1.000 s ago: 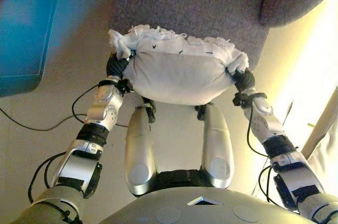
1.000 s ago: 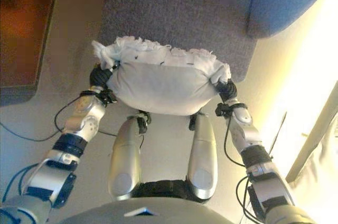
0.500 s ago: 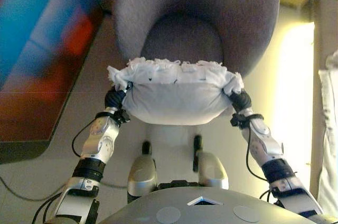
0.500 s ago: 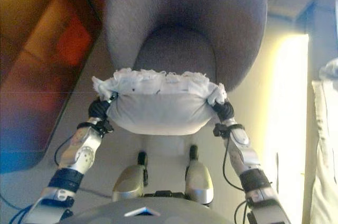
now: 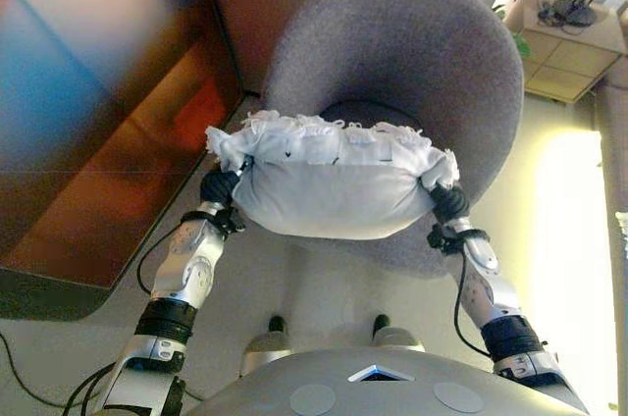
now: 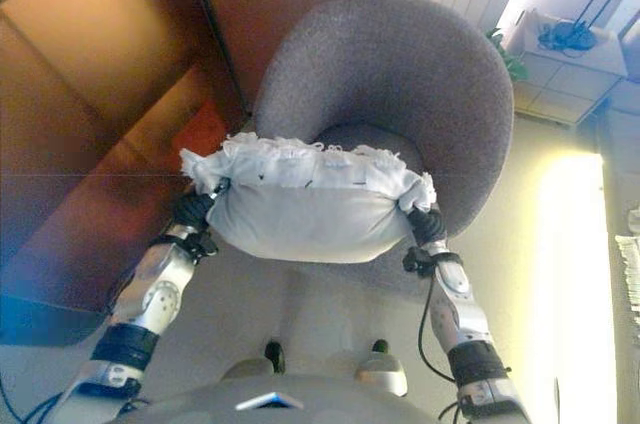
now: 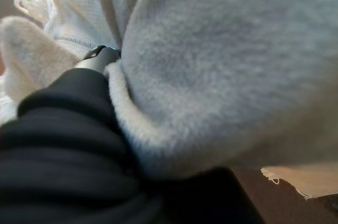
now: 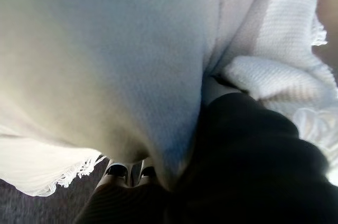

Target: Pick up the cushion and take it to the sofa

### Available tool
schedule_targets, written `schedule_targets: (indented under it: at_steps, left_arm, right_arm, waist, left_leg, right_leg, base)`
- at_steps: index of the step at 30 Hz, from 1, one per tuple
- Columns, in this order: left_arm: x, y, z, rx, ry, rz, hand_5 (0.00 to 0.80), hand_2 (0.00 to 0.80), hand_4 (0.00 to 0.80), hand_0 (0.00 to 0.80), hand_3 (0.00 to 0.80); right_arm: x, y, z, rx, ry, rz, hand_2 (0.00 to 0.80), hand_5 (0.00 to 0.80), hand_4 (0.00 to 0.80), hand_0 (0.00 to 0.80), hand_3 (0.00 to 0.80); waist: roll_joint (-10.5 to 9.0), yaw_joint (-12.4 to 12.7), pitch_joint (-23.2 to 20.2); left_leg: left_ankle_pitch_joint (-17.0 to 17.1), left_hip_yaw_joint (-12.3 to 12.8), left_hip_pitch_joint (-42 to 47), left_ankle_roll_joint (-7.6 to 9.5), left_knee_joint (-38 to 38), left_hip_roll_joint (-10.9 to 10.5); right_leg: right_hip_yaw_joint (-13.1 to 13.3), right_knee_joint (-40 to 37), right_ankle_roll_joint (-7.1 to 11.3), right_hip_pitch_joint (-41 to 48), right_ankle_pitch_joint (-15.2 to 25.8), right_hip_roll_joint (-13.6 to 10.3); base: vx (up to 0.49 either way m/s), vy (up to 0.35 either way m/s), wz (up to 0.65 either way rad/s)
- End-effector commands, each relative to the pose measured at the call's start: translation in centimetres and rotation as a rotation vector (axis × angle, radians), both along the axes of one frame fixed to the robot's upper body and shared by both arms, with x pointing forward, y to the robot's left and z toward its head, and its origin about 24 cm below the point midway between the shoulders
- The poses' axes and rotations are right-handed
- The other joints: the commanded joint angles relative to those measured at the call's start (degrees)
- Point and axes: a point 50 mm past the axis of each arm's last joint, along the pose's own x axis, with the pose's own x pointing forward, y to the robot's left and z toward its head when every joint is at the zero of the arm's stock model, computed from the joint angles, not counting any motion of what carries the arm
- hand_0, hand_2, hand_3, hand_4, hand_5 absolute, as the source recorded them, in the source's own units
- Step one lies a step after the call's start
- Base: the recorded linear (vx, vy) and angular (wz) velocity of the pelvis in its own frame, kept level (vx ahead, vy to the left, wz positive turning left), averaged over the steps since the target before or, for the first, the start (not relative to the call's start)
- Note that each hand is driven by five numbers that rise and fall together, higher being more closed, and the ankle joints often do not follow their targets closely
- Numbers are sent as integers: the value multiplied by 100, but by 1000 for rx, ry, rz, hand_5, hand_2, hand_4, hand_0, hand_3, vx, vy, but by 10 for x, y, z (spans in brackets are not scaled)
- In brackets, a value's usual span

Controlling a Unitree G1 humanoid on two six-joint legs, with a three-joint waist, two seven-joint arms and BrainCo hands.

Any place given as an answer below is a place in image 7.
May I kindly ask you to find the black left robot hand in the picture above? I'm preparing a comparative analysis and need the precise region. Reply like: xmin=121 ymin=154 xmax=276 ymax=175
xmin=0 ymin=45 xmax=265 ymax=224

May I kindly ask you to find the cream fringed cushion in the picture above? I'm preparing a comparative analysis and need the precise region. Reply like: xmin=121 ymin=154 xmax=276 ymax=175
xmin=0 ymin=0 xmax=338 ymax=201

